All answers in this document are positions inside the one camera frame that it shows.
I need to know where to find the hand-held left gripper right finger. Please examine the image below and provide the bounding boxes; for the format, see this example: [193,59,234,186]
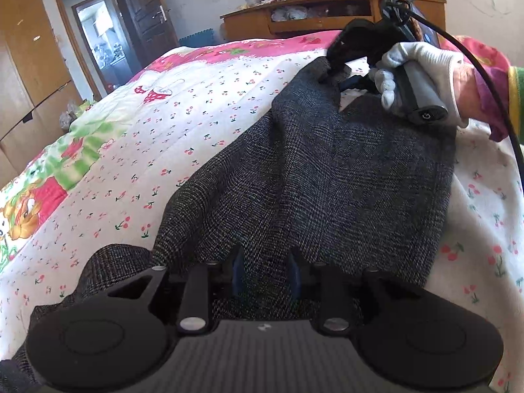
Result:
[287,249,414,333]

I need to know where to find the dark wooden door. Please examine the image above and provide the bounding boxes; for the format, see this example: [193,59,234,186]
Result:
[107,0,179,72]

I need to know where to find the blue foam mat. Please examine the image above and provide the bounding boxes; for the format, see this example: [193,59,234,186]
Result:
[178,28,216,47]

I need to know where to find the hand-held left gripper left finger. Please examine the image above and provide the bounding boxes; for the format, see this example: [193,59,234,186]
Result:
[107,246,246,334]

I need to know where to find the wooden wardrobe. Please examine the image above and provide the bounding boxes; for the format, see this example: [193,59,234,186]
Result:
[0,0,103,191]

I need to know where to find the cherry printed bed quilt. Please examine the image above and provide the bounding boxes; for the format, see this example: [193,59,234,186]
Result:
[0,33,524,393]

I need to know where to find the clear plastic bag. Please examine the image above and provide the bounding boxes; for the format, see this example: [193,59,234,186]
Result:
[58,100,90,131]

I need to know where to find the person's right forearm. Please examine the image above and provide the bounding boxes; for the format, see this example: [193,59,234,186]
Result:
[452,35,524,143]

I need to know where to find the person's right hand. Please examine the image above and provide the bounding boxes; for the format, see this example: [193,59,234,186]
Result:
[368,42,470,128]

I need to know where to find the wooden cabinet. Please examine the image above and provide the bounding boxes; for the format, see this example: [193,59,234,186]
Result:
[220,0,448,45]

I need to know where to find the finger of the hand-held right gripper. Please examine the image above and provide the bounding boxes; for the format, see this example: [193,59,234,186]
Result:
[326,41,353,82]
[338,74,378,93]

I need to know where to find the dark grey tweed pants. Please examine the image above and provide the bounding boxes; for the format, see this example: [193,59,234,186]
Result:
[12,55,458,377]

